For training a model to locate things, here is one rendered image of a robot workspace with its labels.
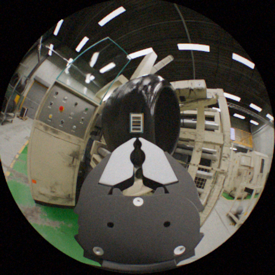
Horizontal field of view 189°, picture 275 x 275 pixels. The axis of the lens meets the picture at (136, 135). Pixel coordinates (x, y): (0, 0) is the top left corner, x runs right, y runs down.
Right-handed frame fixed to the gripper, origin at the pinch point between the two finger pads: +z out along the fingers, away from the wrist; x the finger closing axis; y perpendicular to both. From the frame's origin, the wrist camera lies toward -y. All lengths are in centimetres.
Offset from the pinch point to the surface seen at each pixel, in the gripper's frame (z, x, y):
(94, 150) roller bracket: 27.9, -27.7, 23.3
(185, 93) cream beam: 68, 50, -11
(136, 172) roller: 7.7, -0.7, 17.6
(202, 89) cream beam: 54, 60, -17
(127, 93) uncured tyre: 19.3, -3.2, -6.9
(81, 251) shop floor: -50, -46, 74
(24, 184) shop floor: -25, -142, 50
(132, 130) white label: 12.7, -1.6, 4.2
